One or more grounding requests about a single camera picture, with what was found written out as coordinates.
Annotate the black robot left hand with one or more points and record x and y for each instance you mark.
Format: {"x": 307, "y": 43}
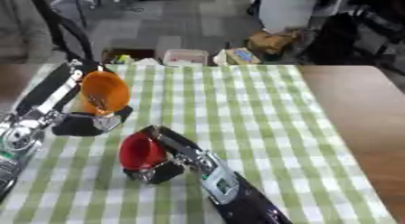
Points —
{"x": 48, "y": 86}

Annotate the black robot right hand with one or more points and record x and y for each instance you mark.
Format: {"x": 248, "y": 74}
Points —
{"x": 179, "y": 141}

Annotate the red plastic cup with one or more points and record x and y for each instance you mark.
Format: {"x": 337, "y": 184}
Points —
{"x": 140, "y": 152}

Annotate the orange plastic cup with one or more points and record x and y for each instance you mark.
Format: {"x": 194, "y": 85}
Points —
{"x": 108, "y": 90}

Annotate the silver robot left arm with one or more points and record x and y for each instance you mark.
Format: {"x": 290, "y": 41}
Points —
{"x": 18, "y": 140}

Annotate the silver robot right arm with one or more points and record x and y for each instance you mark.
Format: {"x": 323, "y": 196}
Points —
{"x": 248, "y": 200}

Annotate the open cardboard box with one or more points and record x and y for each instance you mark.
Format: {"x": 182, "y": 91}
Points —
{"x": 126, "y": 56}

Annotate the tan box with blue print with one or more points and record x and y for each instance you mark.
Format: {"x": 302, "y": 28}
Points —
{"x": 242, "y": 56}

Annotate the brown bag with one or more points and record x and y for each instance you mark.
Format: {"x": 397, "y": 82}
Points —
{"x": 271, "y": 42}

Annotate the white panel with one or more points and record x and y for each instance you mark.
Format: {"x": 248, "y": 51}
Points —
{"x": 287, "y": 11}

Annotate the black bag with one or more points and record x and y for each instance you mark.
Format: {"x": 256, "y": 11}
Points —
{"x": 342, "y": 38}

